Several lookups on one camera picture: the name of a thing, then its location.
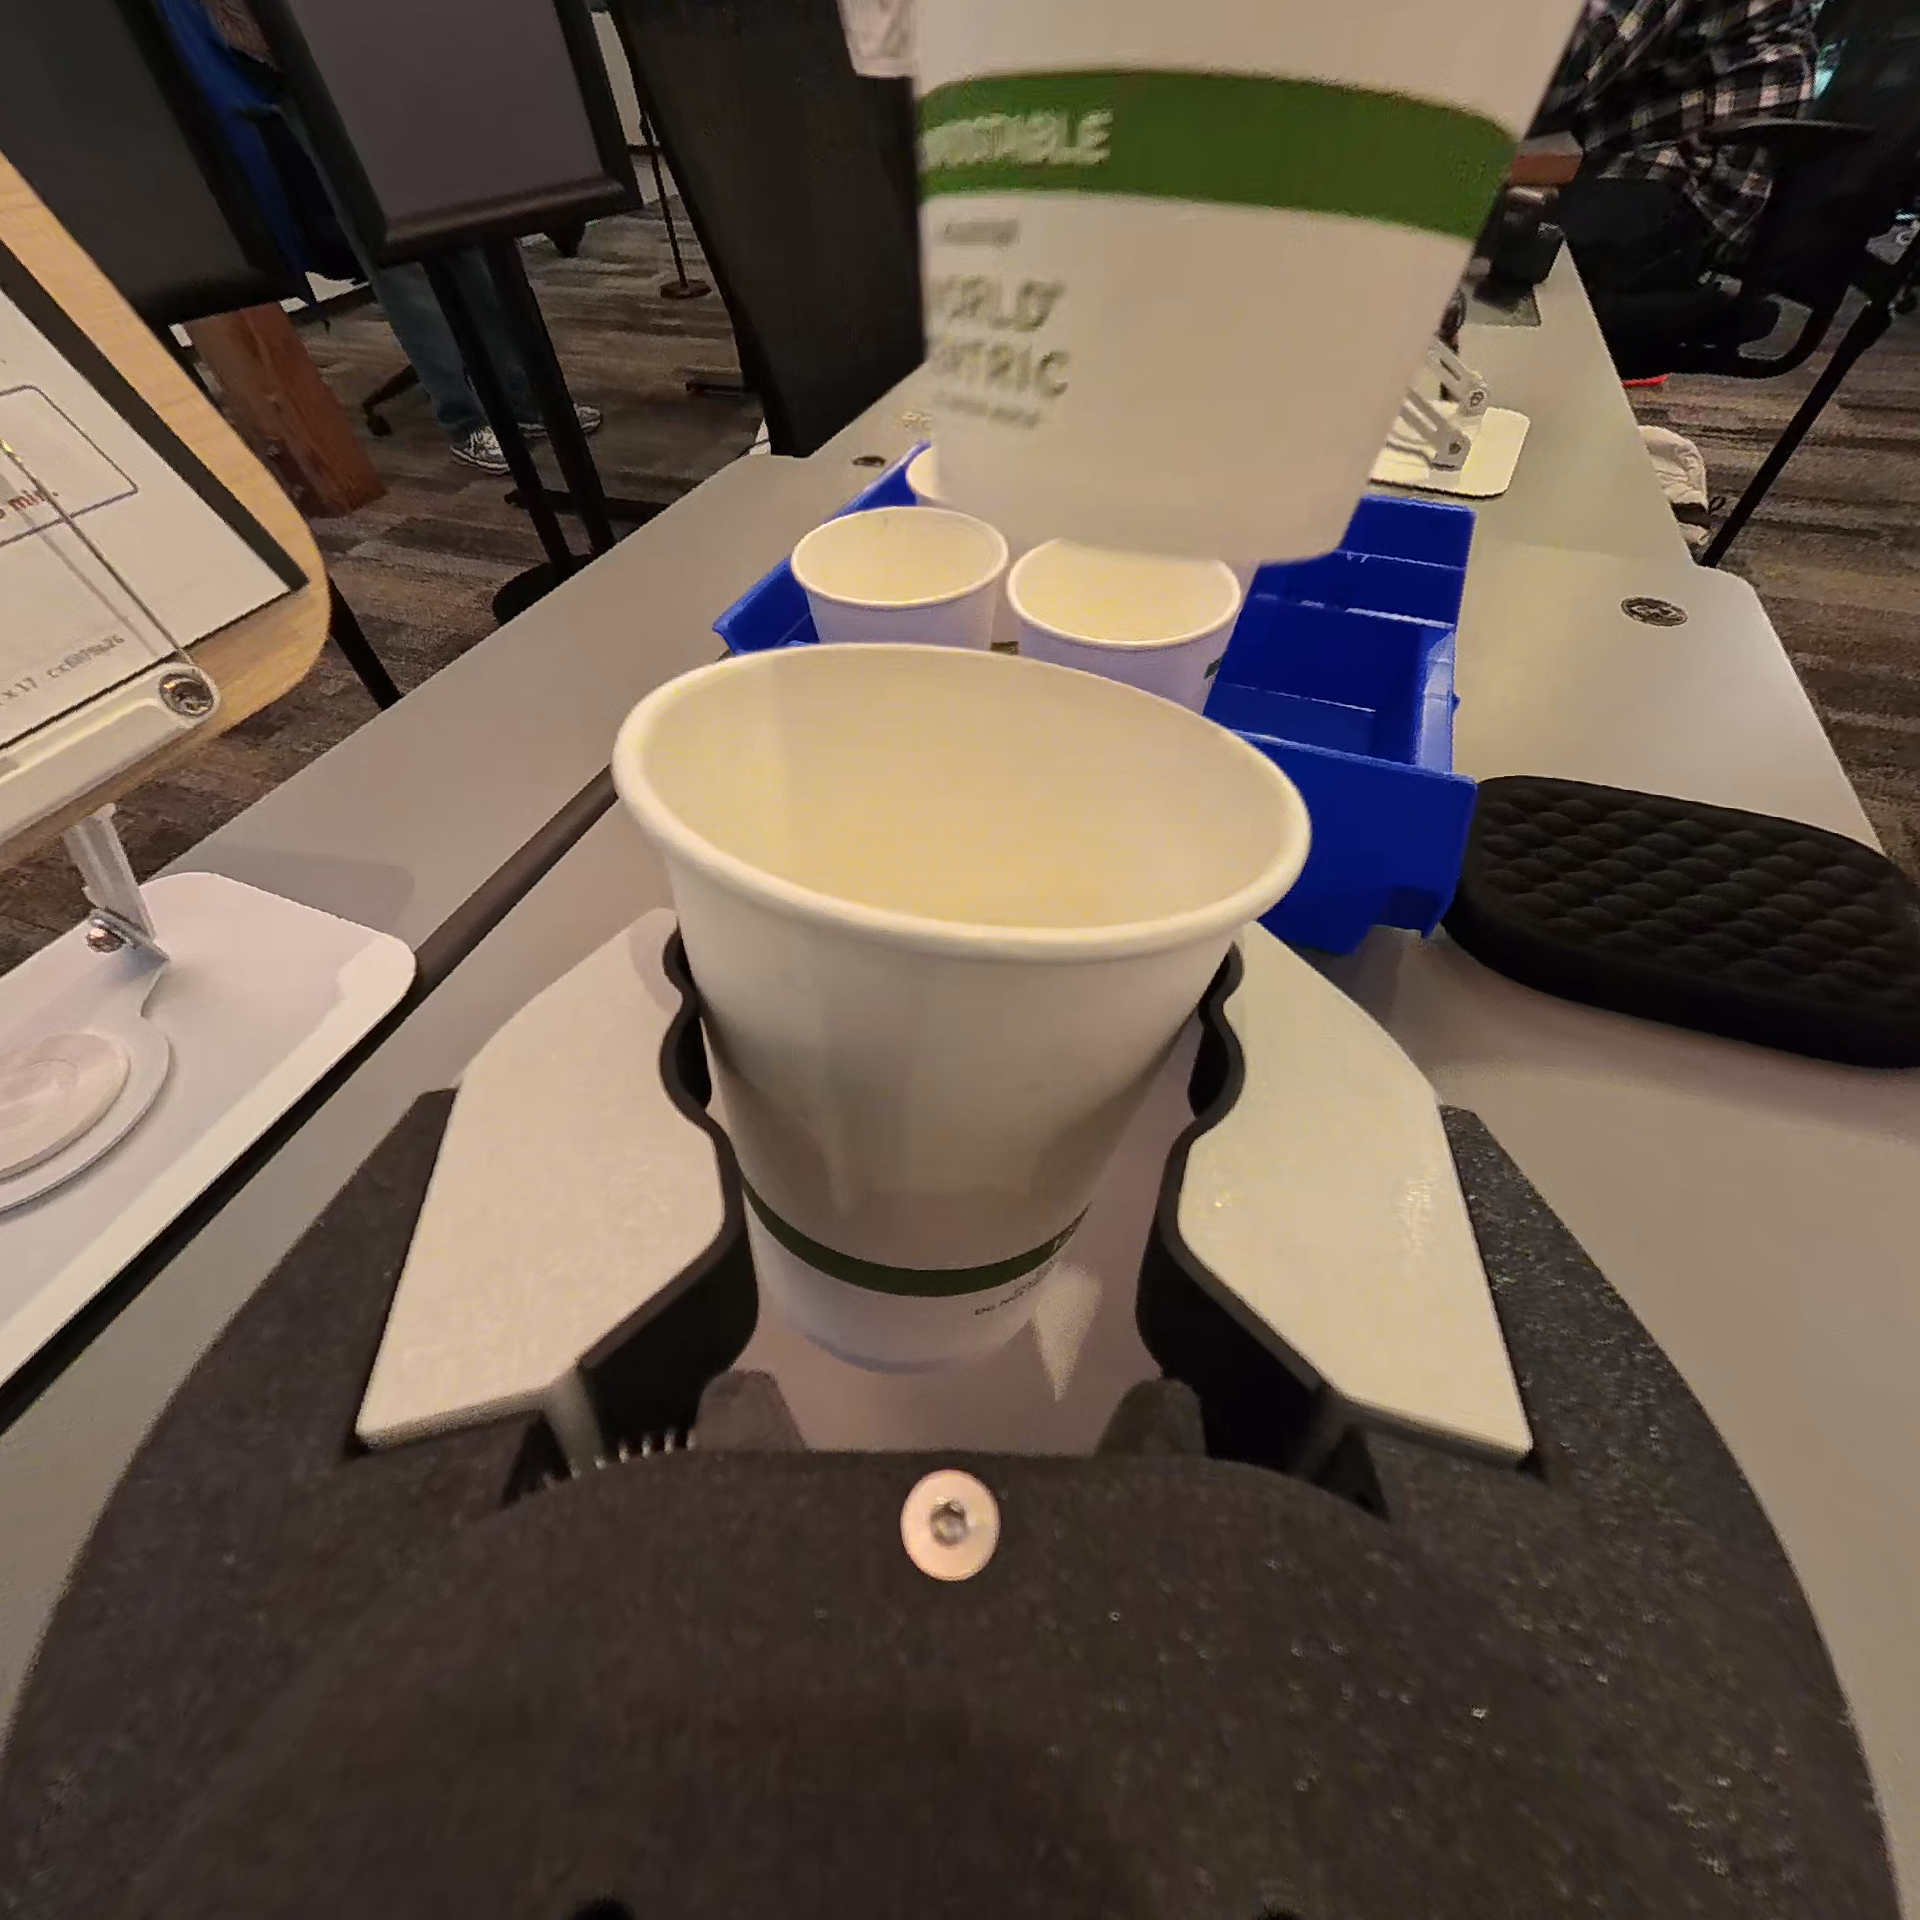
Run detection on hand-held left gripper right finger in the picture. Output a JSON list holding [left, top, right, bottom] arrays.
[[1142, 923, 1540, 1473]]

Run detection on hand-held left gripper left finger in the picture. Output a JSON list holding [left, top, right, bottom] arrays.
[[357, 916, 757, 1473]]

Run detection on blue plastic bin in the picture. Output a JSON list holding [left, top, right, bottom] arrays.
[[714, 446, 1484, 956]]

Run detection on black textured pad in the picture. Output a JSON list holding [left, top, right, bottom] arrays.
[[1444, 773, 1920, 1074]]

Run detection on black framed panel on stand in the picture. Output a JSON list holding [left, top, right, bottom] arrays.
[[257, 0, 646, 573], [0, 0, 307, 331]]

